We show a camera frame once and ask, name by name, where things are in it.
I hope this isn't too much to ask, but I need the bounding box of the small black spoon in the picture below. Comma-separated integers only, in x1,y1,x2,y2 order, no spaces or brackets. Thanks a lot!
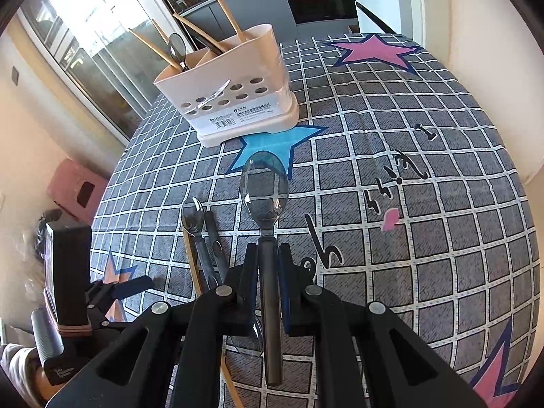
204,210,229,282

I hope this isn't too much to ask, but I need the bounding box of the upright chopstick in holder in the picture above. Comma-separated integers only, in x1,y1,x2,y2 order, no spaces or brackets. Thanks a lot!
217,0,247,43

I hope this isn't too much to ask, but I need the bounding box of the beige plastic utensil holder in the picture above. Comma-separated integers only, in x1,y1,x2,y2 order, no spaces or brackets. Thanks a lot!
154,24,299,148

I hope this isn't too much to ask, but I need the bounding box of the grey checkered tablecloth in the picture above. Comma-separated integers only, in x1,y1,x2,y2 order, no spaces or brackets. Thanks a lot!
90,34,540,407

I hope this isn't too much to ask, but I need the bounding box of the person's hand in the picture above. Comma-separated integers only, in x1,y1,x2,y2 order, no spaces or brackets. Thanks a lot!
1,343,46,407

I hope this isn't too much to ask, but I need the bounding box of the glass sliding door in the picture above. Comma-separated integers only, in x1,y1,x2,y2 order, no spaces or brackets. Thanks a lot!
19,0,178,141

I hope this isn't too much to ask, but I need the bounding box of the pink plastic stool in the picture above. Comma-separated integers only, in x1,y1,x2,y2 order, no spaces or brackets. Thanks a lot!
46,158,108,226

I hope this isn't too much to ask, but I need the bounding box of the bamboo chopstick pair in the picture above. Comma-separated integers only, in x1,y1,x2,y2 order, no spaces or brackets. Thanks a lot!
128,29,182,72
173,13,227,54

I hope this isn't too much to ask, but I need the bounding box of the single bamboo chopstick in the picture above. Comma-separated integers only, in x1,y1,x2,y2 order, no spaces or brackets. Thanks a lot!
182,230,243,407

